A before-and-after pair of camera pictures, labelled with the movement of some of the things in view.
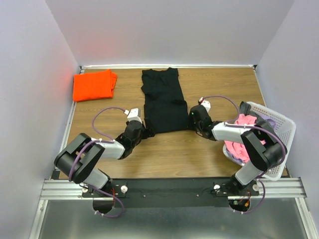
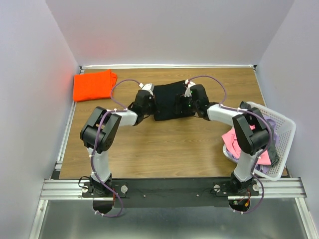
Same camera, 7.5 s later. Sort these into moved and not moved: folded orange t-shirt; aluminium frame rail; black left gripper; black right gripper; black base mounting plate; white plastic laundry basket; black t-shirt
Moved: black right gripper; black t-shirt; black left gripper
Not moved: folded orange t-shirt; aluminium frame rail; black base mounting plate; white plastic laundry basket
